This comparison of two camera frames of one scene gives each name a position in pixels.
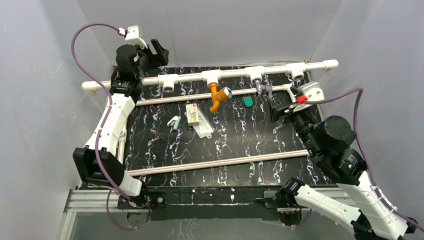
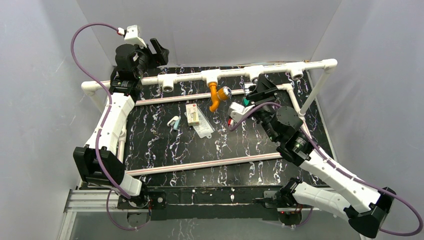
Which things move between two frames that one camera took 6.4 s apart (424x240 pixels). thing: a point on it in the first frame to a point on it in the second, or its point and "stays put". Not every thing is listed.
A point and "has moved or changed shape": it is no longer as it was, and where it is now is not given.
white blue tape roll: [175, 122] stays put
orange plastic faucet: [218, 95] stays put
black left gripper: [154, 55] stays put
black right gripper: [286, 109] to [264, 87]
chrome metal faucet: [261, 88] has moved or changed shape
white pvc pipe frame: [171, 82] stays put
